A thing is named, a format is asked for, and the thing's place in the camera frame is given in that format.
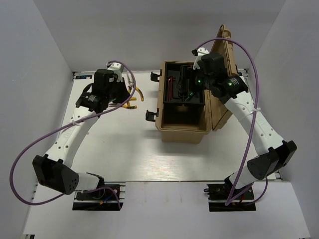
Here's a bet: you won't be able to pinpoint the blue label sticker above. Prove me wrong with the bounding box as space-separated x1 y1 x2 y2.
75 75 93 80

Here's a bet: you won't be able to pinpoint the yellow needle-nose pliers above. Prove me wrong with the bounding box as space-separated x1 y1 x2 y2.
126 73 146 103

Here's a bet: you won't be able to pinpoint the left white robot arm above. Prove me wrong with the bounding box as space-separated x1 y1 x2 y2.
32 63 130 199

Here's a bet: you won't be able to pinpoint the tan plastic toolbox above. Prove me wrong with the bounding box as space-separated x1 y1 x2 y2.
146 25 239 144

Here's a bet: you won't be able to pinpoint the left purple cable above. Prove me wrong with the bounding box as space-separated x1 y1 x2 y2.
9 59 137 209

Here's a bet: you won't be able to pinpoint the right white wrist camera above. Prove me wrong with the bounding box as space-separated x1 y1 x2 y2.
191 47 209 70

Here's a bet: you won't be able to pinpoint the long brown hex key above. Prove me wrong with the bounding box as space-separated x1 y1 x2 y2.
167 76 174 101

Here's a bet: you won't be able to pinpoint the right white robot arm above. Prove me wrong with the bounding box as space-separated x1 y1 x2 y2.
193 48 297 199

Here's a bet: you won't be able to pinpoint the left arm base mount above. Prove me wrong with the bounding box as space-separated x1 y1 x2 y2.
72 182 126 211

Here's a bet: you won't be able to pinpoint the yellow diagonal cutter pliers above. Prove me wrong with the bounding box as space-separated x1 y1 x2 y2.
109 97 138 110

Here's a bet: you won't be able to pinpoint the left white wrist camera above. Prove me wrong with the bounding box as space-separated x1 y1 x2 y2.
106 63 124 78

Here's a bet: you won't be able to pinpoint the black toolbox inner tray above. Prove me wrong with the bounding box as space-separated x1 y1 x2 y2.
163 62 205 107

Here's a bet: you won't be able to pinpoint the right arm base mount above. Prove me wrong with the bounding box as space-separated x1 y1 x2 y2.
203 183 256 212

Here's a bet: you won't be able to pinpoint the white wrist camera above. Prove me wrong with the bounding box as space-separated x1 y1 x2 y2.
106 63 124 78
191 47 209 70

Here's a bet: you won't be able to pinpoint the green black screwdriver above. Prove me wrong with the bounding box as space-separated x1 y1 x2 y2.
184 91 199 102

